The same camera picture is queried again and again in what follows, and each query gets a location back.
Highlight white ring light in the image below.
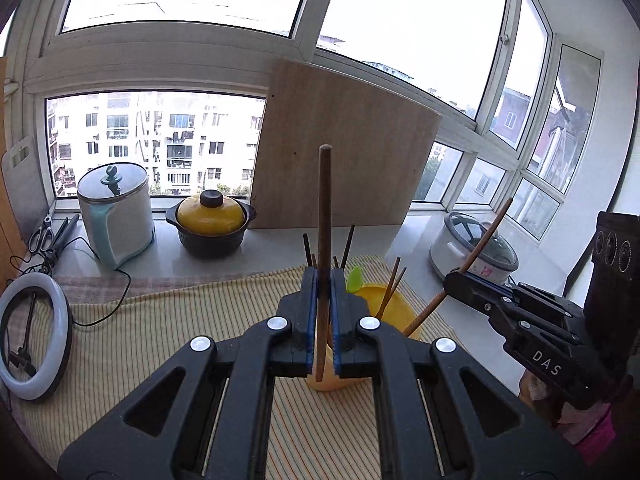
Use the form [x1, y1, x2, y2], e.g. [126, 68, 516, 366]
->
[0, 272, 75, 402]

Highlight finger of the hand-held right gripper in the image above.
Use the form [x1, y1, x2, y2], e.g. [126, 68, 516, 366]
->
[444, 267, 531, 341]
[487, 282, 585, 328]

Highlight white window frame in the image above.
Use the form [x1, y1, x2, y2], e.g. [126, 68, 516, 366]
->
[0, 0, 621, 241]

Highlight black pot with yellow lid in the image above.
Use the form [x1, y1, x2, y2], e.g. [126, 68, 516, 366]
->
[166, 189, 257, 261]

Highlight white floral slow cooker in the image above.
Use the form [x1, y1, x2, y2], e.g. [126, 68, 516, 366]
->
[429, 211, 521, 286]

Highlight white cutting board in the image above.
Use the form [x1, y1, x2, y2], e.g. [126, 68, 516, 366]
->
[0, 136, 48, 241]

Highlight teal rice cooker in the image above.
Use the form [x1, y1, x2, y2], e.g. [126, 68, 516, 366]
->
[76, 161, 156, 271]

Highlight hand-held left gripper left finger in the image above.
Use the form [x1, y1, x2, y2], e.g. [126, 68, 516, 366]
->
[56, 266, 319, 480]

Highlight yellow plastic container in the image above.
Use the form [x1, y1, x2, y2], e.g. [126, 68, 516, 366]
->
[304, 282, 425, 392]

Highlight black tongs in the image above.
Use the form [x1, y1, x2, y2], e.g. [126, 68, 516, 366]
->
[42, 214, 81, 273]

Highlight scissors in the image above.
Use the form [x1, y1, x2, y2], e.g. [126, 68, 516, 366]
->
[27, 214, 53, 256]

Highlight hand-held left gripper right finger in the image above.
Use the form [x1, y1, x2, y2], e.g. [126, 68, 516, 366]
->
[330, 268, 588, 480]

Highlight red-tipped wooden chopstick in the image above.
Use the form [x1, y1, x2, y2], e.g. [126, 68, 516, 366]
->
[402, 198, 514, 337]
[314, 144, 333, 382]
[386, 266, 408, 303]
[376, 256, 402, 320]

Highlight light wooden board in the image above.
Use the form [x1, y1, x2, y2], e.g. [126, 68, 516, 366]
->
[248, 57, 445, 231]

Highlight striped tablecloth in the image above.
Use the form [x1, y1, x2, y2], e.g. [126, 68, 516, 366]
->
[10, 255, 461, 480]

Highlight black rice cooker cable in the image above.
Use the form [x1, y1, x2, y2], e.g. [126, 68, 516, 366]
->
[72, 237, 133, 328]

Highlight apartment buildings outside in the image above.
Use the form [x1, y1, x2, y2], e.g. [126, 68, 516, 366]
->
[45, 91, 266, 198]

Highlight brown plank board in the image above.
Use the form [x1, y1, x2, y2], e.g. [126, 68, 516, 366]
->
[0, 57, 26, 286]

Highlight person's right forearm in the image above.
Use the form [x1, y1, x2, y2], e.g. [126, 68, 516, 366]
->
[562, 385, 628, 468]

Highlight person's right hand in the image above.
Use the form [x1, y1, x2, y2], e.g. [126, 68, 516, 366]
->
[519, 374, 587, 427]

